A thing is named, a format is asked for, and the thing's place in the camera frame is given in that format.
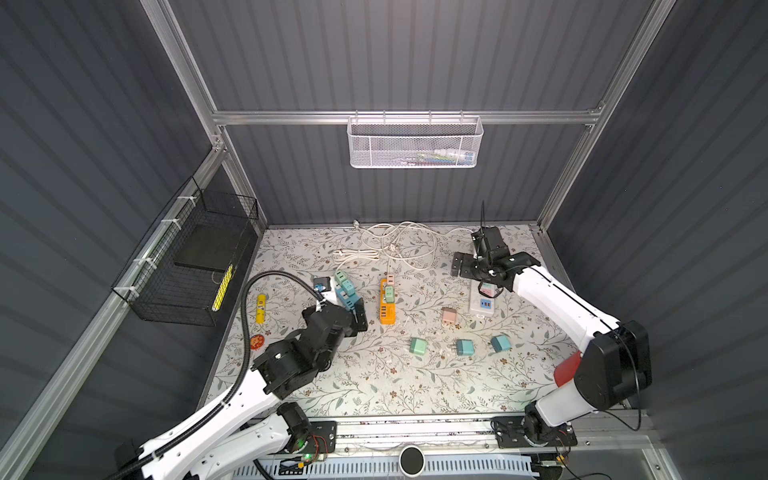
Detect blue power strip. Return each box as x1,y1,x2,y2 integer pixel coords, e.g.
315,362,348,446
335,285,362,316

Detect orange power strip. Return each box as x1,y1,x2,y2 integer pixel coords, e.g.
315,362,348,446
379,279,396,325

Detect white power strip pastel sockets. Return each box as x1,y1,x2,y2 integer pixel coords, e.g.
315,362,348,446
469,281,498,318

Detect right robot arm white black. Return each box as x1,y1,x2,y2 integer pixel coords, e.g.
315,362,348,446
451,226,652,446

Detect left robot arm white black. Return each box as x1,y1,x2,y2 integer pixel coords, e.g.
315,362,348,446
112,270,368,479

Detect yellow tube on mat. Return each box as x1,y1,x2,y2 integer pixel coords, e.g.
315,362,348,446
254,294,268,325

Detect red round badge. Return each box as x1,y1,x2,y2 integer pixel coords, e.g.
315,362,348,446
249,334,265,351

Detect floral table mat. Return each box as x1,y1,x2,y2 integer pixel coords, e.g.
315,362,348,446
197,224,595,420

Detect yellow marker in basket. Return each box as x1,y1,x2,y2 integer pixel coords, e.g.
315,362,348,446
211,264,235,312

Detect red pen cup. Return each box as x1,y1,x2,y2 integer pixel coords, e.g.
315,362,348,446
554,351,582,387

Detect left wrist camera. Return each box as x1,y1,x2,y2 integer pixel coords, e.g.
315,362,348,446
312,277,338,305

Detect white tangled power cable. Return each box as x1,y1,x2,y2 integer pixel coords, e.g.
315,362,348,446
331,219,481,274

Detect black wire basket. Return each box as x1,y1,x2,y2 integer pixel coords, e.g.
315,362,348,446
113,179,259,327

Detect white wire basket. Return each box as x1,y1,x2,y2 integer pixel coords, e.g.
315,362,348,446
346,115,484,169

